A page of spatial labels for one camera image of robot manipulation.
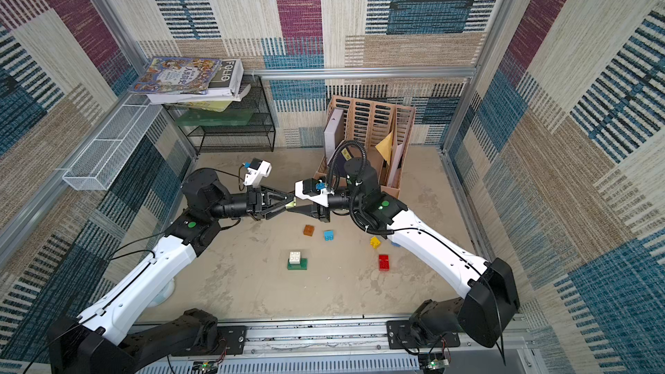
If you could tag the cream square lego brick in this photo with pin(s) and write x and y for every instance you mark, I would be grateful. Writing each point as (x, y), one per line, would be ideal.
(295, 258)

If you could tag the white book in organizer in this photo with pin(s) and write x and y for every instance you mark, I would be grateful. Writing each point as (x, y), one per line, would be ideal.
(334, 132)

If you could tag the white wire mesh basket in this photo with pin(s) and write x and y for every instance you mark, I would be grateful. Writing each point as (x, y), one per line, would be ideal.
(99, 164)

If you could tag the red lego brick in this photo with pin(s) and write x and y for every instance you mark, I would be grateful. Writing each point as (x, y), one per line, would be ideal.
(384, 263)

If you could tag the yellow envelope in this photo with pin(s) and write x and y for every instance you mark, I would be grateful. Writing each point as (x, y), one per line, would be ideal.
(384, 147)

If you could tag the black wire shelf rack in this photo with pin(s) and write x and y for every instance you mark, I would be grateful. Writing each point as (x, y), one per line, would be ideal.
(247, 125)

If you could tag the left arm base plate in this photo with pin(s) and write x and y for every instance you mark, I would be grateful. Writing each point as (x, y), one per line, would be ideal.
(231, 340)

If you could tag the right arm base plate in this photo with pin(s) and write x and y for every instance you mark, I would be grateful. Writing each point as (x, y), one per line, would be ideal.
(402, 335)

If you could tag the brown square lego brick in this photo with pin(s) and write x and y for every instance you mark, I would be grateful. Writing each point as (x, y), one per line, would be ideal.
(308, 230)

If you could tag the pink desk file organizer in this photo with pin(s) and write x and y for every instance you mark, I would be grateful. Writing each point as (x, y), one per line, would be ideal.
(368, 122)

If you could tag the colourful illustrated book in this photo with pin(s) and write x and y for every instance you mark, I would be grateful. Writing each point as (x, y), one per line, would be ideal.
(181, 75)

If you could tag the black and white Folio book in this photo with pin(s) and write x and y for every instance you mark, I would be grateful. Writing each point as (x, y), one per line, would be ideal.
(226, 85)

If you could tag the yellow lego brick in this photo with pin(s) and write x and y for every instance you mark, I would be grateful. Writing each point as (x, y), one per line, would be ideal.
(374, 242)

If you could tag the dark purple book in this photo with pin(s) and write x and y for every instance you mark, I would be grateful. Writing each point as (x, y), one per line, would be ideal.
(345, 152)

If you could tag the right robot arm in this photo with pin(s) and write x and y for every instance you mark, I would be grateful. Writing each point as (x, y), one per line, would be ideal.
(487, 289)

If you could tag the light blue lego brick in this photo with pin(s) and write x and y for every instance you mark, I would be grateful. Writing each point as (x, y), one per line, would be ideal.
(328, 235)

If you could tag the pale pink folder in organizer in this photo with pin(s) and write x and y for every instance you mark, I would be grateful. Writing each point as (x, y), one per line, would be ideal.
(398, 147)

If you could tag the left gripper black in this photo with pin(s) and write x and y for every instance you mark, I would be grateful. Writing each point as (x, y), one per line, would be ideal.
(275, 196)

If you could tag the long green lego brick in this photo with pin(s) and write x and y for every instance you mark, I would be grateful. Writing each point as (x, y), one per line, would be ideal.
(301, 265)

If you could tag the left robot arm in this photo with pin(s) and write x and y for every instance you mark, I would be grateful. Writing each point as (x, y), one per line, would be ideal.
(99, 341)

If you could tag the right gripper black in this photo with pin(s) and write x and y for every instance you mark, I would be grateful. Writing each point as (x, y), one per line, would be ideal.
(319, 205)

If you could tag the pale blue round clock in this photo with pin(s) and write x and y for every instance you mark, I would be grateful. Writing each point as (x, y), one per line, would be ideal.
(163, 295)

